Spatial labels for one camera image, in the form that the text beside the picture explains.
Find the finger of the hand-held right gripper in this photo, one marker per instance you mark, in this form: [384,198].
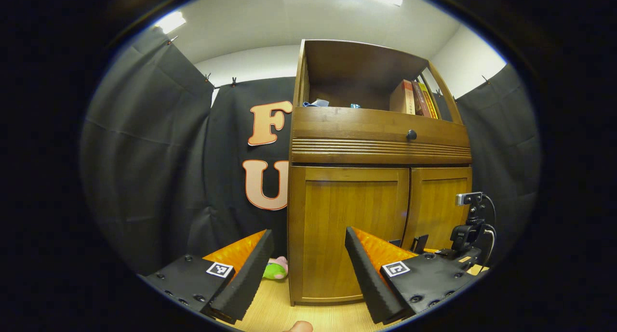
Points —
[446,251]

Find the wooden double-door shoe cabinet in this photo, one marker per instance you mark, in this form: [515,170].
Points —
[347,129]

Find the wooden cabinet drawer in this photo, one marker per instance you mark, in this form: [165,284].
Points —
[347,129]

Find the blue cloth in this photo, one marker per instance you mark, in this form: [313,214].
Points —
[315,102]

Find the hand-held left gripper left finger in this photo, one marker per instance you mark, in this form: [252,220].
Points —
[241,284]

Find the yellow book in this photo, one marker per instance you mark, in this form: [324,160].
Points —
[430,103]

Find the black round drawer knob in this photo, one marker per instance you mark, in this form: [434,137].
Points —
[411,134]

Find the black backdrop cloth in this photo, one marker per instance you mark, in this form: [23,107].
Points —
[144,153]

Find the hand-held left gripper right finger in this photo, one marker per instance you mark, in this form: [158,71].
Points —
[368,284]

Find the dark brown book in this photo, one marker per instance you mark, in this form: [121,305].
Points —
[419,100]

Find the wooden cabinet door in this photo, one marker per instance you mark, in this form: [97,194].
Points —
[436,206]
[332,226]

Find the green pink plush toy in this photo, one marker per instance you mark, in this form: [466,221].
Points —
[275,270]

